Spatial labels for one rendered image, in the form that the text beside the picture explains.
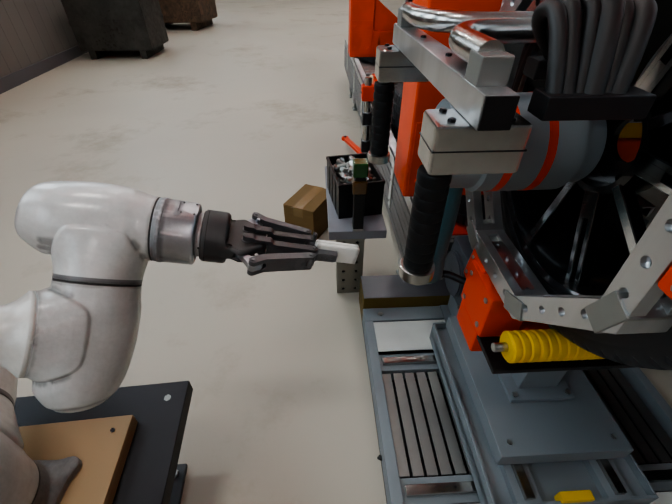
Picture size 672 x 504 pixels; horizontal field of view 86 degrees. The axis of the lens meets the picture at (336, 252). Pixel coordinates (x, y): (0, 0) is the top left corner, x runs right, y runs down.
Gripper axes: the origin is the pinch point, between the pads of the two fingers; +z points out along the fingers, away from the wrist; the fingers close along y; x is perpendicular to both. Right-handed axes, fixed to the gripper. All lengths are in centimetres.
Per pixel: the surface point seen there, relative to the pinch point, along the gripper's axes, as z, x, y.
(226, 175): -26, 80, 171
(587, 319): 27.4, -9.0, -19.2
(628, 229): 37.0, -17.0, -8.8
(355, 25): 43, -13, 236
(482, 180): 16.7, -16.9, -1.5
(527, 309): 31.5, 0.1, -8.8
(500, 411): 50, 36, -7
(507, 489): 49, 44, -20
